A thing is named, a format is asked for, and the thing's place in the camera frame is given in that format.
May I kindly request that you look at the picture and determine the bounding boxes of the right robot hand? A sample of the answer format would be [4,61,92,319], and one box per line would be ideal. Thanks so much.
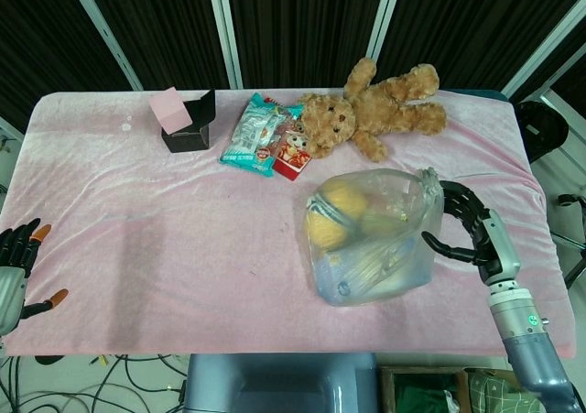
[421,179,522,288]

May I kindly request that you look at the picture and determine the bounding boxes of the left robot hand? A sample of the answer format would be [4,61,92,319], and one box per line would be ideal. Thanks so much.
[0,218,70,336]

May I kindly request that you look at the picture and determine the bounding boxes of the clear plastic bag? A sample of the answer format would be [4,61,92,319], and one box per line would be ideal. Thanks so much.
[303,167,445,308]

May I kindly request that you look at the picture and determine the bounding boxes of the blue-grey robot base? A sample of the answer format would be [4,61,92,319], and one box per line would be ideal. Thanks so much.
[180,352,379,413]

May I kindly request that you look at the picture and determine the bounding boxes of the black office chair base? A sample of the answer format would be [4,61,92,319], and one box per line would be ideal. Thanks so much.
[548,192,586,290]

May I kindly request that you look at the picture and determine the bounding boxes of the black stool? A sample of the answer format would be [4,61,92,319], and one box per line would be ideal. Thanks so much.
[515,100,570,163]

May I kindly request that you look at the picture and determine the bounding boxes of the brown teddy bear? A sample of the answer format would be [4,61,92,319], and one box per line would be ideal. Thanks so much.
[296,57,448,164]

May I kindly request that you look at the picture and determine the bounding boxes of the pink cube block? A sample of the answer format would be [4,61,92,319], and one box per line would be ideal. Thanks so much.
[149,87,193,135]

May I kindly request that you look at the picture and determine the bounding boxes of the red snack packet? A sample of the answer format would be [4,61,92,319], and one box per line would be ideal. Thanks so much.
[271,118,313,183]

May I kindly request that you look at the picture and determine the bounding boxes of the black open box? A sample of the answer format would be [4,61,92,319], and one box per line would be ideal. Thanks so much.
[160,89,217,154]

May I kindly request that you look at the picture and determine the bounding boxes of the pink velvet tablecloth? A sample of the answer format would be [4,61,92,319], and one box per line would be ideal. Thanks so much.
[0,87,576,358]

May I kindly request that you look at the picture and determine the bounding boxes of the teal snack packet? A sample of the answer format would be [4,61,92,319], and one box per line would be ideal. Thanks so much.
[218,92,305,175]

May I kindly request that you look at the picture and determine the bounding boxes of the black floor cables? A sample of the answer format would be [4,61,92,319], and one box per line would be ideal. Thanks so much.
[0,352,190,413]

